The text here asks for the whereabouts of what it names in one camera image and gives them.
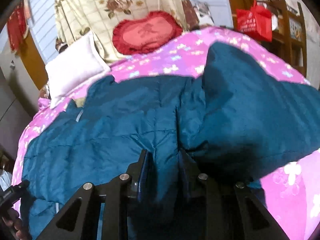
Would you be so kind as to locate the cream floral rose quilt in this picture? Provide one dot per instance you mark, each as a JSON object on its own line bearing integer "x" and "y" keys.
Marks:
{"x": 74, "y": 18}

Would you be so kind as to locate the red heart-shaped cushion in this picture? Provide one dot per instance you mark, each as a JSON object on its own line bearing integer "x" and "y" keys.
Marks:
{"x": 145, "y": 35}

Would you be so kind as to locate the person's left hand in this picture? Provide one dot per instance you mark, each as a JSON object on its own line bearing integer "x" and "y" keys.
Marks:
{"x": 16, "y": 226}

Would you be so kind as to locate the teal quilted down jacket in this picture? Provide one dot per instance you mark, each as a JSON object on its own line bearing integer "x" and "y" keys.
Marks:
{"x": 237, "y": 119}

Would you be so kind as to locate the red Chinese knot hanging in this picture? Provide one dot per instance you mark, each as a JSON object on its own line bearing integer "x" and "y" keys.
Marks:
{"x": 17, "y": 25}

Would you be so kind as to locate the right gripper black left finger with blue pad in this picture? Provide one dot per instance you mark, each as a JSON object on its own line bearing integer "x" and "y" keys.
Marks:
{"x": 101, "y": 210}

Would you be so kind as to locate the white pillow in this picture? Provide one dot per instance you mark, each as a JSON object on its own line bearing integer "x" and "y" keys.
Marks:
{"x": 73, "y": 66}

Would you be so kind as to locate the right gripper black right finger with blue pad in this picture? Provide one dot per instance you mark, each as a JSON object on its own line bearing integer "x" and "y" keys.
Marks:
{"x": 214, "y": 208}

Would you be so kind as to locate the wooden shelf rack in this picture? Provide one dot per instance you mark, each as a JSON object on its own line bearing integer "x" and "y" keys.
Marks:
{"x": 289, "y": 36}

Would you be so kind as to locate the pink floral bed sheet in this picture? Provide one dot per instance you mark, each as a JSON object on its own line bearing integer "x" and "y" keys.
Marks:
{"x": 292, "y": 192}

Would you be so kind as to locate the red shopping bag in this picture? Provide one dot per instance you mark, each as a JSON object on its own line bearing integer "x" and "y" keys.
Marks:
{"x": 255, "y": 22}

